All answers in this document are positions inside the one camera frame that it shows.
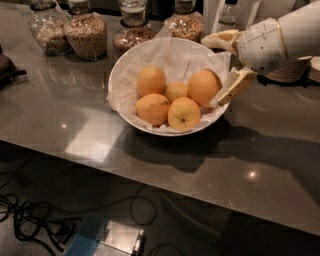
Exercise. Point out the small glass bottle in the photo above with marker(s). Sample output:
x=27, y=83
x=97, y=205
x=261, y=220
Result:
x=228, y=13

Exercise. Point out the glass jar dark granola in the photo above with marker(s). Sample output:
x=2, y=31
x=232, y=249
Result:
x=135, y=28

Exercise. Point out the black tray under plates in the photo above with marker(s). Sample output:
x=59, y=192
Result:
x=303, y=82

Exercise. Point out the white paper liner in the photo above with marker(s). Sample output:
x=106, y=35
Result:
x=173, y=56

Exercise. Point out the dark object left edge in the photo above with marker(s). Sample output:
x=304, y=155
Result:
x=8, y=71

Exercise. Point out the orange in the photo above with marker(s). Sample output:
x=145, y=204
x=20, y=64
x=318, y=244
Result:
x=153, y=108
x=203, y=87
x=151, y=79
x=176, y=90
x=184, y=114

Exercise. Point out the white ceramic bowl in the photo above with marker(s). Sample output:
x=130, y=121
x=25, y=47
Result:
x=116, y=80

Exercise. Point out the white stand frame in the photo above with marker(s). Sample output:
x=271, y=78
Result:
x=218, y=15

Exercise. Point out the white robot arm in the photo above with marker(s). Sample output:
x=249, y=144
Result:
x=301, y=32

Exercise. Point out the stack of white plates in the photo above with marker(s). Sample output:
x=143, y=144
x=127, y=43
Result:
x=296, y=69

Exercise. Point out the blue and metal box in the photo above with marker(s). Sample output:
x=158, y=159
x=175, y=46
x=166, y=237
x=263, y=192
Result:
x=99, y=236

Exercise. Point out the far left glass jar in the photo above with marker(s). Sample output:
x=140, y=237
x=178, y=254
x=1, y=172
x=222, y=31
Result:
x=46, y=26

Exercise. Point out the grain filled glass jar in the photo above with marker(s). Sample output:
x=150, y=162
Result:
x=86, y=33

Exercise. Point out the glass jar mixed cereal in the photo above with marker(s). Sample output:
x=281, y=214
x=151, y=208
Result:
x=186, y=22

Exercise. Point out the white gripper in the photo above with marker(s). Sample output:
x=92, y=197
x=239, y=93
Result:
x=261, y=46

